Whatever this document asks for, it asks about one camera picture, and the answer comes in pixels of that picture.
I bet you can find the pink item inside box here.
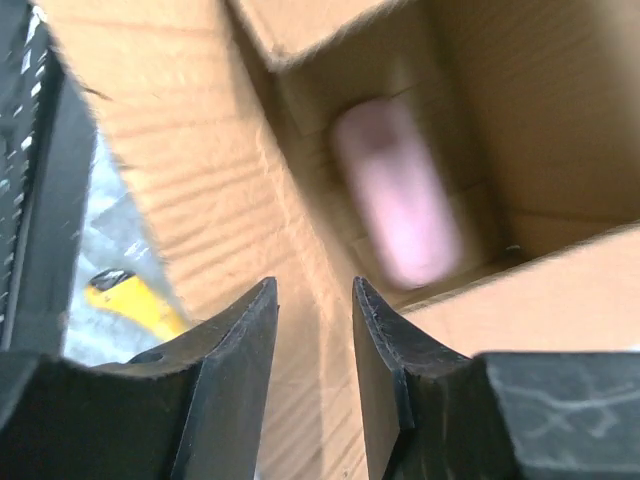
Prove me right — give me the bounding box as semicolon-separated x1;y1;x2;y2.
330;98;462;290

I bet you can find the yellow utility knife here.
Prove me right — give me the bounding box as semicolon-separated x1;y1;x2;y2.
84;269;191;342

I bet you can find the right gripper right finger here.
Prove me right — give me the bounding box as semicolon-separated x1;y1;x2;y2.
353;277;639;479

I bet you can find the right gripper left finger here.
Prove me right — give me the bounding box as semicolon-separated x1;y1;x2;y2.
1;277;278;479

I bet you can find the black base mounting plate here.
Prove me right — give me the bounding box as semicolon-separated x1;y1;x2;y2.
1;1;96;355

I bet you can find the brown cardboard express box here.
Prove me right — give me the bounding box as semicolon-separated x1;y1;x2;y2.
42;1;639;479

